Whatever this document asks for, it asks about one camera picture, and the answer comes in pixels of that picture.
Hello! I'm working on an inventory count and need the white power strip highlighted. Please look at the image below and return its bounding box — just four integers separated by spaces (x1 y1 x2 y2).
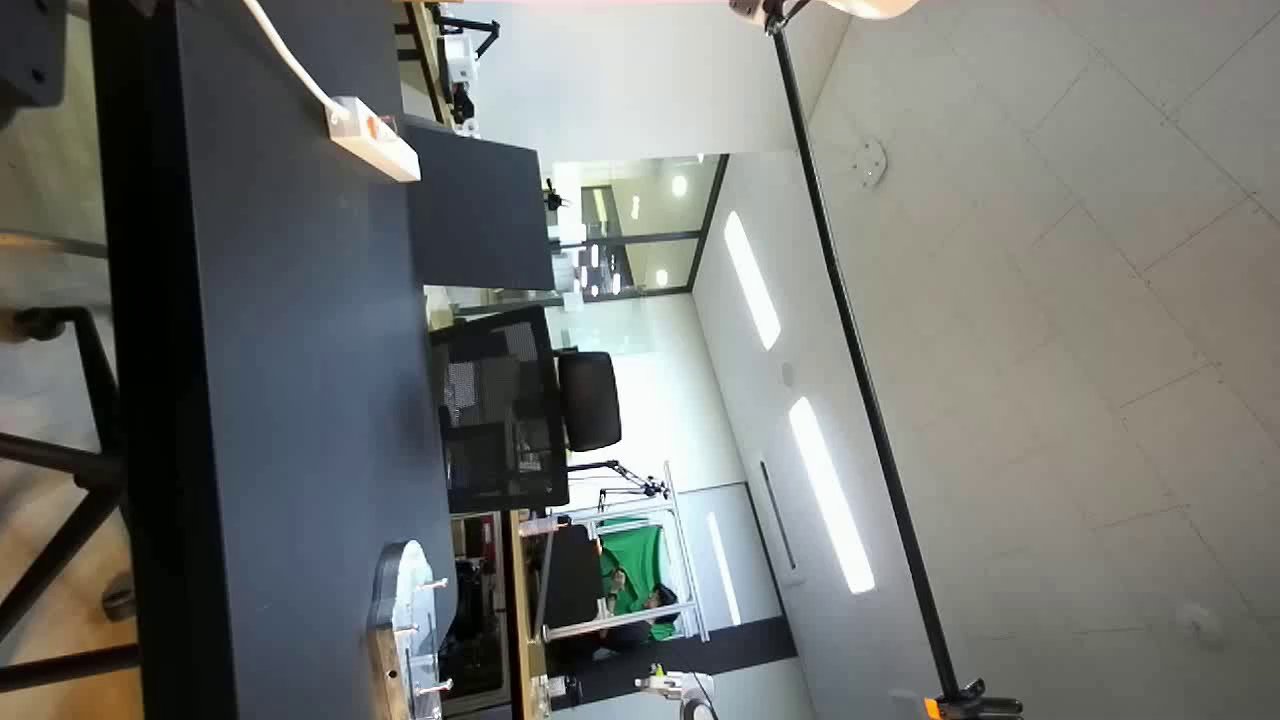
323 92 425 187

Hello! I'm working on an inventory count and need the black office chair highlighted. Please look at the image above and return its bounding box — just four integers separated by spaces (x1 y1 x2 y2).
557 348 629 456

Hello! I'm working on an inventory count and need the black framed glass door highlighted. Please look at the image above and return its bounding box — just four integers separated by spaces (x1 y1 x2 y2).
548 148 738 308

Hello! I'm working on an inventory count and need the short ceiling light strip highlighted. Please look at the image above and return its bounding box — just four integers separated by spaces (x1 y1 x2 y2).
721 208 790 356

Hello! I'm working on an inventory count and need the black computer monitor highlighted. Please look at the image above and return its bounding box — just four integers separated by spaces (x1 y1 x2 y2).
429 304 577 515

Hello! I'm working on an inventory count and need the black partition panel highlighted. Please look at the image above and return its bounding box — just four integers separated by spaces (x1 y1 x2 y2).
402 118 557 291

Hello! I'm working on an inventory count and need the long ceiling light strip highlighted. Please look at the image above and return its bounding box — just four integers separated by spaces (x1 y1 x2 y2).
785 397 879 600

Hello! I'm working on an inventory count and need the wooden desk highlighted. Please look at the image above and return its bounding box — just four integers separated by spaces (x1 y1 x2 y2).
505 511 552 720

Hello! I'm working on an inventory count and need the white round smoke detector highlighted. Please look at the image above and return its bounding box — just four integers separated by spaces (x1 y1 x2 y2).
851 136 898 192

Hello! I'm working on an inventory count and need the wooden block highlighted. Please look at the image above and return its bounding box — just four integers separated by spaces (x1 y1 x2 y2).
370 625 415 720

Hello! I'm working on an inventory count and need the orange black clamp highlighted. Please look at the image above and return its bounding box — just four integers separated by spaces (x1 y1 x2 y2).
918 675 1028 720

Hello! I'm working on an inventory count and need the white round ceiling sensor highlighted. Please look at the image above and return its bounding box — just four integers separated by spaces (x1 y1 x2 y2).
1171 600 1230 651

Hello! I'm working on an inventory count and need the grey box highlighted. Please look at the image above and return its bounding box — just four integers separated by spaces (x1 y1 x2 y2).
0 0 73 110

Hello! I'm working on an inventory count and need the white power strip cable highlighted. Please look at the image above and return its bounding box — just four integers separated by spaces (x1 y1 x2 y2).
236 0 340 118

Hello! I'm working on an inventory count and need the black table leg frame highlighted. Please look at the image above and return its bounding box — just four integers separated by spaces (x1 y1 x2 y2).
0 304 144 697

